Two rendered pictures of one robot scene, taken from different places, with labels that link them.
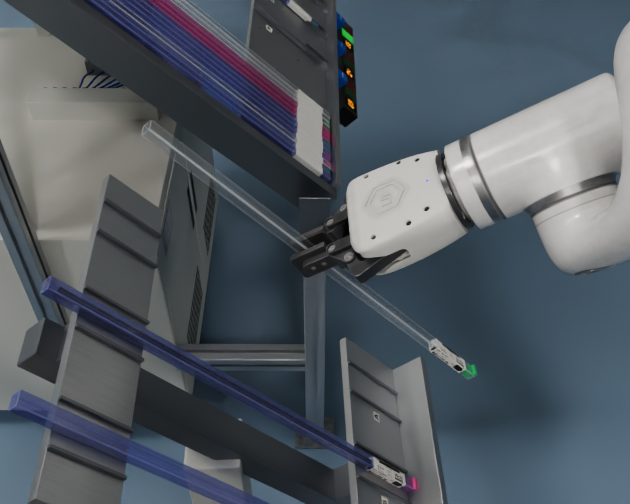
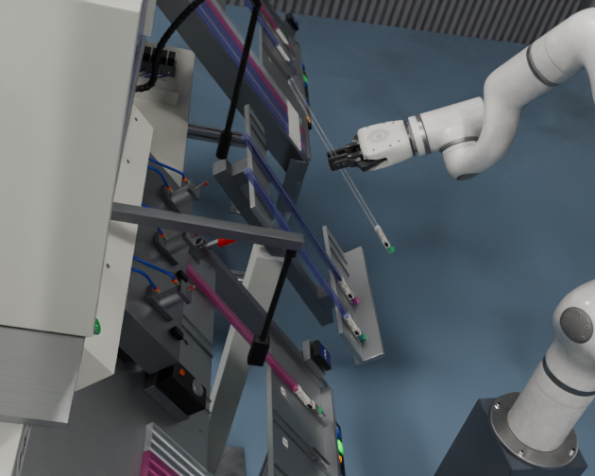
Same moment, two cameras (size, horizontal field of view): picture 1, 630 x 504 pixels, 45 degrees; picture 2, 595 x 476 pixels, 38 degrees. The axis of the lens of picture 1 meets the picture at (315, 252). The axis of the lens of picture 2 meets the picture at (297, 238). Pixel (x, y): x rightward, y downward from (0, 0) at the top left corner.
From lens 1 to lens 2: 1.12 m
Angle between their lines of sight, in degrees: 14
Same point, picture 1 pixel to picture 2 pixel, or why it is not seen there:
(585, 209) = (465, 147)
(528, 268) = (396, 272)
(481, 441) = (356, 373)
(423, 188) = (397, 133)
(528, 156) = (445, 124)
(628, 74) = (488, 91)
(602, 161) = (474, 130)
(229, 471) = (278, 262)
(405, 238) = (387, 152)
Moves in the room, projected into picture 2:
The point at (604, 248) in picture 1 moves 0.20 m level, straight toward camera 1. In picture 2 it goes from (471, 161) to (441, 208)
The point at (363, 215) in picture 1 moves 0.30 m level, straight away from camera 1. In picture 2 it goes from (367, 142) to (365, 72)
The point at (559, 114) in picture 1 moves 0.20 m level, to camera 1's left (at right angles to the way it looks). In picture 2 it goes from (459, 109) to (364, 90)
